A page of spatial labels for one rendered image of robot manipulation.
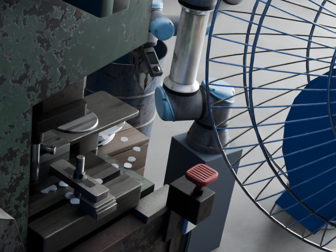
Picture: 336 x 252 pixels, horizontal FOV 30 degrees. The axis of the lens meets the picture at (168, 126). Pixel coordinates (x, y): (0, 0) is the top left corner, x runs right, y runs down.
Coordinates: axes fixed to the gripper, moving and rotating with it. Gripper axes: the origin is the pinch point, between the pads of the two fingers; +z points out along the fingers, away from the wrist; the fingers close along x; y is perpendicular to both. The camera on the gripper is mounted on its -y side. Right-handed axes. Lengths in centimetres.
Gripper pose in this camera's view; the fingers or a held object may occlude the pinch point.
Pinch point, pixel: (143, 89)
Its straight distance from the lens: 240.8
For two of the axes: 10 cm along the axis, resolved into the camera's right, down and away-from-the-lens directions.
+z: -1.4, 8.5, 5.0
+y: -5.3, -4.9, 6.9
